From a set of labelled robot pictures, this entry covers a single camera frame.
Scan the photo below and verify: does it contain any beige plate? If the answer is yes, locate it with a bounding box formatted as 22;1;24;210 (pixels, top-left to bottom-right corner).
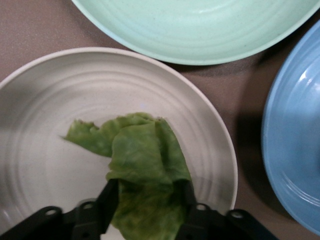
0;46;239;240

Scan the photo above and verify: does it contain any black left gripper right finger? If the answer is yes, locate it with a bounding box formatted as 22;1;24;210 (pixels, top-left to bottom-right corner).
174;179;276;240

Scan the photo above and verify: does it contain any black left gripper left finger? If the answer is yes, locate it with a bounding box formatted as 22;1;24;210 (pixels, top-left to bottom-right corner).
4;178;121;240

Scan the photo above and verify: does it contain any mint green plate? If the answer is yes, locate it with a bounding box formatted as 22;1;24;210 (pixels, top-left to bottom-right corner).
70;0;320;66

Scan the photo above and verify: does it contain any blue plate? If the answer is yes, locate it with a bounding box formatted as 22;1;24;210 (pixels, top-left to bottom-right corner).
260;21;320;230

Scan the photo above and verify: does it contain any green lettuce leaf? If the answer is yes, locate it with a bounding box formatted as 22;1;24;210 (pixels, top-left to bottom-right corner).
59;111;194;240

